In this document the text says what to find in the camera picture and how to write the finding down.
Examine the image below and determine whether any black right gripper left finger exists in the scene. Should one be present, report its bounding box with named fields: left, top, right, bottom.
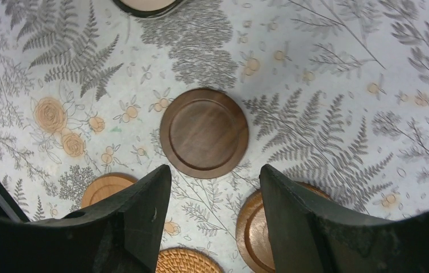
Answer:
left=0, top=165, right=172, bottom=272

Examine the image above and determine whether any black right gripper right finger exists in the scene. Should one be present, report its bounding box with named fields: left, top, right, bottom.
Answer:
left=259, top=164, right=429, bottom=272

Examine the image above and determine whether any brown ridged coaster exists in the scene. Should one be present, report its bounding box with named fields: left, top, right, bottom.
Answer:
left=236, top=189, right=324, bottom=272

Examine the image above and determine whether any light bamboo coaster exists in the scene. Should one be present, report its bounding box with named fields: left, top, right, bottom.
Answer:
left=80, top=172, right=138, bottom=208

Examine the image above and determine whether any woven rattan coaster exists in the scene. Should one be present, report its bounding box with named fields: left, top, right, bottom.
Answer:
left=155, top=247, right=224, bottom=273

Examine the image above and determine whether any dark walnut coaster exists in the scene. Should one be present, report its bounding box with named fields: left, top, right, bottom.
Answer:
left=159, top=88, right=249, bottom=179

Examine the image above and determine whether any cream tray with black rim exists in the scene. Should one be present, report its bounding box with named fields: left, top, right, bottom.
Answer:
left=112, top=0, right=186, bottom=19

